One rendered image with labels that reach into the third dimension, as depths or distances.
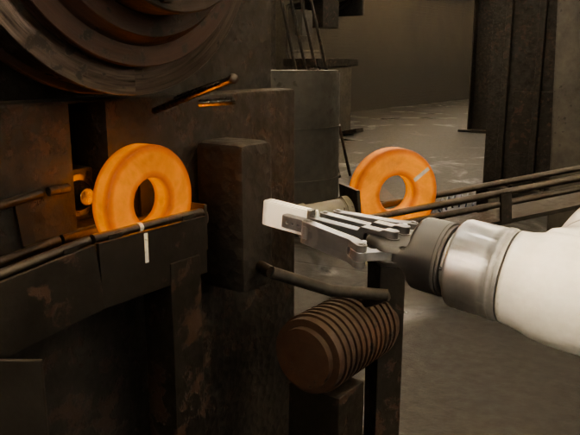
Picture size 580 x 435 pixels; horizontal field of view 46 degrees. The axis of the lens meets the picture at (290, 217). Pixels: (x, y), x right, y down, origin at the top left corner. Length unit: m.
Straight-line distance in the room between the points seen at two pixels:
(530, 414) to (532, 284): 1.39
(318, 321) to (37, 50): 0.56
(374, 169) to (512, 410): 1.05
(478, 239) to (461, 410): 1.34
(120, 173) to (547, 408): 1.46
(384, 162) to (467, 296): 0.52
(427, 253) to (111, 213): 0.42
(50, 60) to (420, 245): 0.45
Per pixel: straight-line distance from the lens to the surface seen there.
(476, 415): 1.95
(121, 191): 0.90
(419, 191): 1.17
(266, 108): 1.23
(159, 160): 0.94
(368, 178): 1.12
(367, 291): 1.11
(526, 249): 0.63
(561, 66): 3.47
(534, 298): 0.62
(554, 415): 2.01
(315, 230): 0.71
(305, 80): 3.55
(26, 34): 0.79
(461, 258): 0.64
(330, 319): 1.07
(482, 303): 0.65
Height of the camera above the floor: 0.92
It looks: 13 degrees down
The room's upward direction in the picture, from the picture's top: straight up
